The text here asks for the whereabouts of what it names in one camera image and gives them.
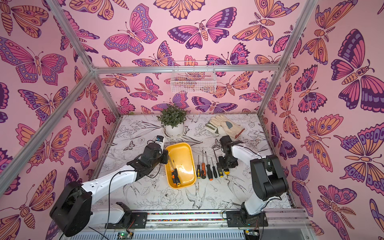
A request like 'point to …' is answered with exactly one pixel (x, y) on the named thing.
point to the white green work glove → (214, 127)
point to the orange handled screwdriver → (209, 173)
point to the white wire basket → (189, 77)
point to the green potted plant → (172, 116)
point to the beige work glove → (230, 127)
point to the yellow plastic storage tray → (181, 154)
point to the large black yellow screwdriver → (219, 170)
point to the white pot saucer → (184, 130)
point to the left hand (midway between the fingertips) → (169, 149)
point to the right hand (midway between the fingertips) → (223, 166)
